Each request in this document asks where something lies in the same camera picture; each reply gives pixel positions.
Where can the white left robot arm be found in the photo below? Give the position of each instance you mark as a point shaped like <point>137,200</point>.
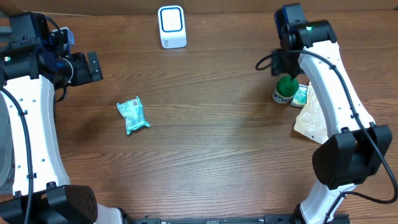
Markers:
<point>35,63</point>

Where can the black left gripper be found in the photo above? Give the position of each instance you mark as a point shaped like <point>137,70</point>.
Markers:
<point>86,75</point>

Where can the teal Kleenex tissue pack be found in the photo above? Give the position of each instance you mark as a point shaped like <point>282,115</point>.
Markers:
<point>300,98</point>

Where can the grey plastic basket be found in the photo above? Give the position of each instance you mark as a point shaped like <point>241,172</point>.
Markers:
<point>7,153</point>

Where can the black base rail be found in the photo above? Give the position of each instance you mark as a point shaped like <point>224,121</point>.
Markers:
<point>266,219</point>

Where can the green lid jar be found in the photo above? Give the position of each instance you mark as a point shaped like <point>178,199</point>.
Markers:
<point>285,89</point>

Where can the white barcode scanner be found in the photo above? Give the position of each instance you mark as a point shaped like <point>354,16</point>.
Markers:
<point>172,27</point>

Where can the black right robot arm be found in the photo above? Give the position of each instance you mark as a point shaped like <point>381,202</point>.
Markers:
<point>356,145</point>

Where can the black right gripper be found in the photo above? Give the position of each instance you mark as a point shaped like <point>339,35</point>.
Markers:
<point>278,66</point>

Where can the clear snack bag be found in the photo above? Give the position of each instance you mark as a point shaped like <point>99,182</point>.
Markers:
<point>311,121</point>

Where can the teal snack packet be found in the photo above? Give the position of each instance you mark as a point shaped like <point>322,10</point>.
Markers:
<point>133,113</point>

